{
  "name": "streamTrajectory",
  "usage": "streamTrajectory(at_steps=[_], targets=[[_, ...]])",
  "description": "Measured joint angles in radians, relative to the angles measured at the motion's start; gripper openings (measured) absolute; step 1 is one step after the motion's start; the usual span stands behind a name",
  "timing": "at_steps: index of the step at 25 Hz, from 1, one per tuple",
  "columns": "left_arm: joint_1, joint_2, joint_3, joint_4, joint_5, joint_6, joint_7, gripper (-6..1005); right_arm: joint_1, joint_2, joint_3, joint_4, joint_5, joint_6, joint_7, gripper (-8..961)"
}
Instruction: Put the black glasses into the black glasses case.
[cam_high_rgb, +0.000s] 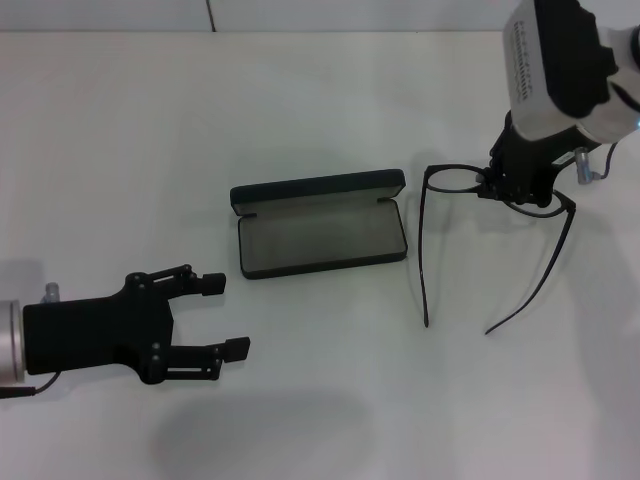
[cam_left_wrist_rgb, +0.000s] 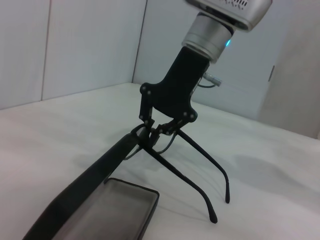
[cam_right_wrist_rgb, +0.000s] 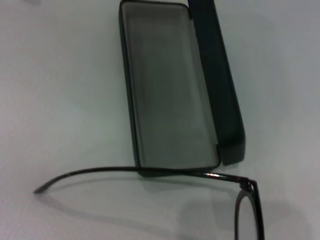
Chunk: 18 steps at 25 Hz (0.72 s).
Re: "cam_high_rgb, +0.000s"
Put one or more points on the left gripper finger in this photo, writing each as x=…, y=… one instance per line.
x=200, y=357
x=212, y=283

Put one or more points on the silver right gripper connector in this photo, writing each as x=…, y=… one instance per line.
x=583, y=167

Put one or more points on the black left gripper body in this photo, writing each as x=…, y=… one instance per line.
x=95, y=335

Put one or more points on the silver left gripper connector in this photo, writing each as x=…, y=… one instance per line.
x=51, y=292

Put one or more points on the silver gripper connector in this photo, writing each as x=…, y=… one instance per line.
x=51, y=292
x=583, y=167

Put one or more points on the black glasses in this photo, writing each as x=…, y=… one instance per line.
x=569, y=202

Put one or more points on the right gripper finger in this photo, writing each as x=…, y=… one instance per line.
x=495, y=189
x=537, y=197

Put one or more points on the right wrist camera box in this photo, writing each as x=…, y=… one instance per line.
x=530, y=115

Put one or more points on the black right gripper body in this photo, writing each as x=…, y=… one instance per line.
x=530, y=160

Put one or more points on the black glasses case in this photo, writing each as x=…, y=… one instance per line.
x=320, y=240

